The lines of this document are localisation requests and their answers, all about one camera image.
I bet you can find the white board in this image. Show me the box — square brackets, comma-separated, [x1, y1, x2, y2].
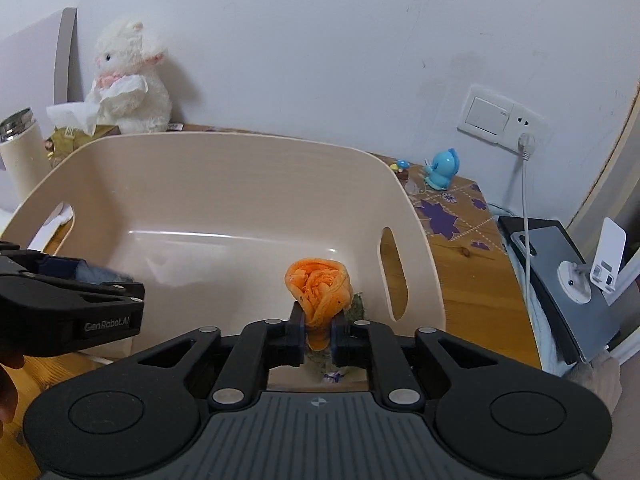
[0, 7, 86, 211]

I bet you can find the grey box device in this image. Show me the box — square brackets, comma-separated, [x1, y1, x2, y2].
[497, 217, 623, 366]

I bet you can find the white plug with cable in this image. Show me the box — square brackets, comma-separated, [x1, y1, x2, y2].
[515, 132, 540, 281]

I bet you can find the purple flower table mat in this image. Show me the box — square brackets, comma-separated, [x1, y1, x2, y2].
[407, 176, 506, 261]

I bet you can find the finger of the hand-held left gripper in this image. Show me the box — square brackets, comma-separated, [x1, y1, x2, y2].
[0, 241, 83, 282]
[0, 272, 146, 307]

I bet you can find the orange cloth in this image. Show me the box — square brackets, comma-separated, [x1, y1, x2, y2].
[284, 257, 353, 352]

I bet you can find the person's left hand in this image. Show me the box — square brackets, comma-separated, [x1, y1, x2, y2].
[0, 350, 26, 427]

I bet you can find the white phone stand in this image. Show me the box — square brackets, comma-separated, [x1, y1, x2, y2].
[557, 217, 640, 307]

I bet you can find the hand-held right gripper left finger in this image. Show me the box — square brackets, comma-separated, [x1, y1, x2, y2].
[137, 305, 306, 408]

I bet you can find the blue grey cloth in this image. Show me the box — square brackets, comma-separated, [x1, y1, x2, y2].
[74, 260, 135, 287]

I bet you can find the light blue cloth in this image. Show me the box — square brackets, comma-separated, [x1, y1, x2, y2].
[510, 255, 571, 376]

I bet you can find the white plush toy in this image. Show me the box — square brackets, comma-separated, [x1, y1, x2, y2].
[84, 19, 173, 134]

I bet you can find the white wall switch socket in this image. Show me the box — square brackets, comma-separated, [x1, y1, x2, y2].
[457, 83, 553, 153]

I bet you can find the white tissue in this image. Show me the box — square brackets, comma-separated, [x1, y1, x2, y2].
[46, 74, 149, 136]

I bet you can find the blue bird toy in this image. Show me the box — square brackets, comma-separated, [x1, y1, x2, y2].
[424, 148, 460, 189]

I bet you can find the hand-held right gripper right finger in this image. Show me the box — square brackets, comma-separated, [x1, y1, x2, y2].
[330, 310, 501, 407]

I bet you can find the beige thermos bottle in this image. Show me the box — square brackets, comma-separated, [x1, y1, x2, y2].
[0, 108, 51, 202]

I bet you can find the yellow tissue pack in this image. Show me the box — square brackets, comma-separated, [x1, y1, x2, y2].
[44, 124, 121, 171]

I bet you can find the beige plastic basket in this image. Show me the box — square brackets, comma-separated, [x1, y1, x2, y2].
[0, 131, 447, 361]

